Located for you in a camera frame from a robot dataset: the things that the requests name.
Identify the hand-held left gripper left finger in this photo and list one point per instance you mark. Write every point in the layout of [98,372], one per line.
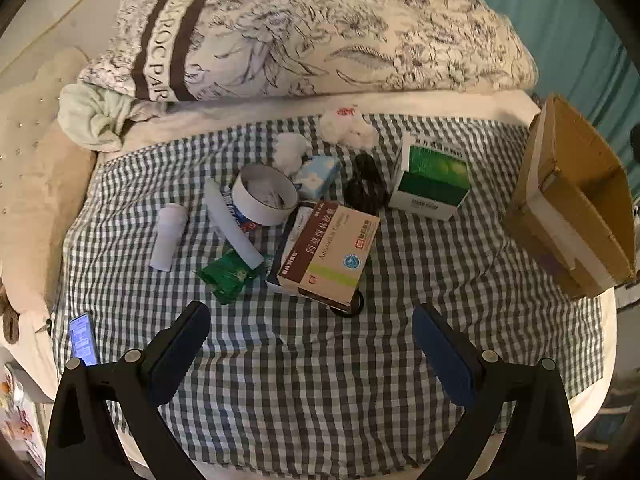
[180,355]

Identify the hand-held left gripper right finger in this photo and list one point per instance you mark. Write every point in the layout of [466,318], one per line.
[440,355]

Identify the green foil packet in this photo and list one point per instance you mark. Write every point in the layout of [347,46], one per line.
[225,275]

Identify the white blue toothpaste tube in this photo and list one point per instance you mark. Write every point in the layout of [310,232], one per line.
[225,215]

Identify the brown white medicine box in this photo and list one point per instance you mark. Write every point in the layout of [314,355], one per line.
[330,255]

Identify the white tape roll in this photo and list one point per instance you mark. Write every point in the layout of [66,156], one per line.
[255,205]

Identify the green white medicine box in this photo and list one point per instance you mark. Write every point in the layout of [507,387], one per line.
[430,180]

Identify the cardboard box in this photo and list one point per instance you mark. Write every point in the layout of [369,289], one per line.
[565,210]

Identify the blue tissue pack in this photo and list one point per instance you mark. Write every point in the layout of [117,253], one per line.
[317,175]

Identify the white tissue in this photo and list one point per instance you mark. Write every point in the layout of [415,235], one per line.
[290,152]
[347,127]

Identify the smartphone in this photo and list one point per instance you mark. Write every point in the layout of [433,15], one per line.
[83,340]

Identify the checked blanket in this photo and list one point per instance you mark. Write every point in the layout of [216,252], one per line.
[310,385]

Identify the colourful printed packaging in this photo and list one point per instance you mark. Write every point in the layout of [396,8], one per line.
[17,410]

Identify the brown furry object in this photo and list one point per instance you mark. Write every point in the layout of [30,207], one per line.
[7,315]

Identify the beige tufted headboard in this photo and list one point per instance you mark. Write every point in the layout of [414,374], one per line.
[35,185]

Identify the mint green cloth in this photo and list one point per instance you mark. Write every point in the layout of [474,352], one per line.
[95,115]

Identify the floral duvet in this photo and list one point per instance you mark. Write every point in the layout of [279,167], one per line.
[325,35]

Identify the teal curtain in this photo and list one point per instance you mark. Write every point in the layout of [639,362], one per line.
[565,35]

